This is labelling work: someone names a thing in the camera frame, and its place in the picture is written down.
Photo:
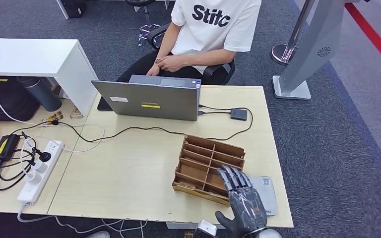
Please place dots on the person's left hand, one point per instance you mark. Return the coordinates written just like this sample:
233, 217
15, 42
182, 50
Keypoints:
174, 63

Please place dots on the person's right hand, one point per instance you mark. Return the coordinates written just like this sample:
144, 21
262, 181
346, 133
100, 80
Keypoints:
153, 70

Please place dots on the person's left forearm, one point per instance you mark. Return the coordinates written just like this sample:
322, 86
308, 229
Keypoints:
210, 57

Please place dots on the person's right forearm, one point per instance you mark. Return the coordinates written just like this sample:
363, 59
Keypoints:
165, 47

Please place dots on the person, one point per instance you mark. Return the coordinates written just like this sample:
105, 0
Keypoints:
210, 36

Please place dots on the stack of key cards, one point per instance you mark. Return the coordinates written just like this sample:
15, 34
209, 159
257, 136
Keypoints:
186, 186

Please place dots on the white card reader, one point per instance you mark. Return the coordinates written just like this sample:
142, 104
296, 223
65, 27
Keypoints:
268, 197

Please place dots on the grey laptop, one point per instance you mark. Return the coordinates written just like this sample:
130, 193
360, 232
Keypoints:
151, 98

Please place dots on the black office chair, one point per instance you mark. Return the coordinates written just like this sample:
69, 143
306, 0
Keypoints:
221, 70

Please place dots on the black mouse pad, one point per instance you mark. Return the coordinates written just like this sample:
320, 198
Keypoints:
102, 104

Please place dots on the black stool with chrome base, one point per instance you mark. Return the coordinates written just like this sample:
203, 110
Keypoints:
141, 2

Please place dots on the small black usb hub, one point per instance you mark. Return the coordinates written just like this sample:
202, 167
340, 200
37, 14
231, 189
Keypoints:
238, 114

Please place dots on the gold metal trinket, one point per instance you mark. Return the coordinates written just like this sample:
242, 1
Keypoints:
55, 116
75, 113

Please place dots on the black cabinet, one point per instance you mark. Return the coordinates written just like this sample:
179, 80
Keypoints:
73, 8

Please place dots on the wooden slotted organizer box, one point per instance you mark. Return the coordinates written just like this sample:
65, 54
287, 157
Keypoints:
197, 170

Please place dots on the white desk panel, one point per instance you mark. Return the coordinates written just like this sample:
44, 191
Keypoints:
62, 8

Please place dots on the dark grey thermos bottle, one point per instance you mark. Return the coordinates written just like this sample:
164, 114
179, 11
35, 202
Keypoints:
42, 94

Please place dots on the white desk shelf unit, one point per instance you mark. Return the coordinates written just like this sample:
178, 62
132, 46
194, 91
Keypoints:
29, 56

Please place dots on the black plug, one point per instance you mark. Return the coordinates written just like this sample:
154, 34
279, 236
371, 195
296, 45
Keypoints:
45, 156

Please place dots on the grey kiosk stand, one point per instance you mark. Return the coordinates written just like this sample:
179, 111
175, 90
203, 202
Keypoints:
312, 49

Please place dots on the white plug adapter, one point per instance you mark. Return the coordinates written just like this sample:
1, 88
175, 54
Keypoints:
32, 177
40, 166

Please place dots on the black bag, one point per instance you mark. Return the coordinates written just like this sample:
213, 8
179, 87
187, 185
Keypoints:
6, 98

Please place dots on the black power adapter yellow label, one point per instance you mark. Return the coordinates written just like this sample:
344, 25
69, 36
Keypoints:
6, 146

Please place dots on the white shoe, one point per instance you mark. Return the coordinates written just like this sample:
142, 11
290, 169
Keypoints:
98, 235

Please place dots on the white power strip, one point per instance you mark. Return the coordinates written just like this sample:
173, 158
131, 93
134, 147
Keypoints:
26, 193

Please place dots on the chrome stanchion post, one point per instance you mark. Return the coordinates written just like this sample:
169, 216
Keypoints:
281, 54

